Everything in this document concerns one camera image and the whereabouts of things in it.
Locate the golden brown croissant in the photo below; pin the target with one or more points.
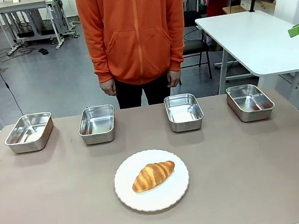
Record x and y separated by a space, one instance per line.
152 175

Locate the person's left orange-sleeved forearm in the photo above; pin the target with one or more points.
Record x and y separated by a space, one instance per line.
177 45

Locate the person's right orange-sleeved forearm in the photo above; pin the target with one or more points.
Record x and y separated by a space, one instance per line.
99 57

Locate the rectangular stainless steel container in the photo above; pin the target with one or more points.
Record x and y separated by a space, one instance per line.
28 131
250 103
97 124
184 112

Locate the person's left hand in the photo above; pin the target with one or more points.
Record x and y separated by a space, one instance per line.
174 79

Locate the person's right hand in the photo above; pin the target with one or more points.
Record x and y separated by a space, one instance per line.
108 87

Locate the large white side table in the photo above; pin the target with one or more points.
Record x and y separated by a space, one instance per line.
257 41

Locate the black floor pedal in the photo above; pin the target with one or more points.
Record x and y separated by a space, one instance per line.
43 51

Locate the grey metal workbench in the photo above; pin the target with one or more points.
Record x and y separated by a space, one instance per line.
28 11

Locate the black folding chair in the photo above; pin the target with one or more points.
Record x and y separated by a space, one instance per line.
195 45

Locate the orange zip hoodie torso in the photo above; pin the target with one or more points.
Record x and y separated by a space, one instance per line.
136 28

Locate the black trousers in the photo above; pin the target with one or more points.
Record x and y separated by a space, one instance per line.
143 93

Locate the white scalloped round plate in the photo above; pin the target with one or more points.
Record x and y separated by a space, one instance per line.
154 199

